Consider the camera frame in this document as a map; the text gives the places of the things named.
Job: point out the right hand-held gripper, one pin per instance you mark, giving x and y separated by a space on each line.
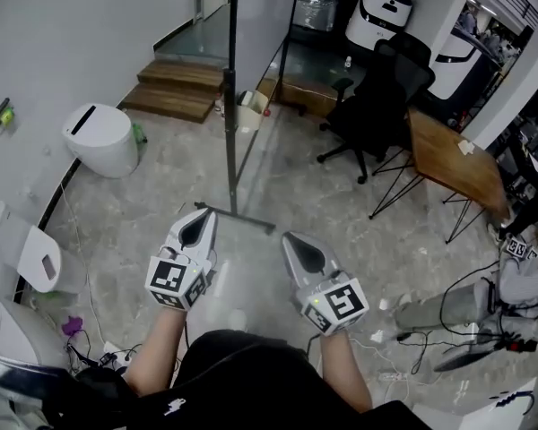
336 305

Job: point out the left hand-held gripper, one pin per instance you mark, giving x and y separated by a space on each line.
176 280

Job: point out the whiteboard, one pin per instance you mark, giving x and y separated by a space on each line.
260 29

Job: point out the person's right forearm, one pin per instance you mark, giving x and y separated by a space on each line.
343 370

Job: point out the person's left forearm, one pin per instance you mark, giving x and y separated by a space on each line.
154 352

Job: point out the white paper scrap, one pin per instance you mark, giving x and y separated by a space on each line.
376 336

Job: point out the green bottle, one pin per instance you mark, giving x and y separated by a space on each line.
139 133

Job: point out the white round bin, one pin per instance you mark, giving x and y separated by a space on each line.
105 143

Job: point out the small beige waste bin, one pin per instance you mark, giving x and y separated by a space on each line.
250 114

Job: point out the wooden step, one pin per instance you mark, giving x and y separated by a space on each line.
181 74
166 103

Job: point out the person's black shirt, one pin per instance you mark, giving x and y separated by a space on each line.
251 383

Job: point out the white power strip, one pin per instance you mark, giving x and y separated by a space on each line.
115 355
393 376

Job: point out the purple object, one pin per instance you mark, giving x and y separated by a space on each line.
72 325

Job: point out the white floor device with screen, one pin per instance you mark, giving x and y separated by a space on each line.
42 262

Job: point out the wooden table with black legs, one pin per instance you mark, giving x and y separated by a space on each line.
453 164

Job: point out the black office chair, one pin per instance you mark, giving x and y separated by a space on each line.
385 101

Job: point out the crumpled paper tissue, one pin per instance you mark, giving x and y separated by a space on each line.
466 147

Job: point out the small white bottle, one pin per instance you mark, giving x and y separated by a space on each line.
348 62

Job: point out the white grey machine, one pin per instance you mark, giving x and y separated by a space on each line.
13 334

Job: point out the white cardboard box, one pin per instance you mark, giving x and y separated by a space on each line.
488 408

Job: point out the white and black machine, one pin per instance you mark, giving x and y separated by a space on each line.
459 67

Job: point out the white delivery robot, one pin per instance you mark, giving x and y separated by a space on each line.
379 14

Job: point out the wrapped shelf rack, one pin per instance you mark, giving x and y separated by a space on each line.
316 0

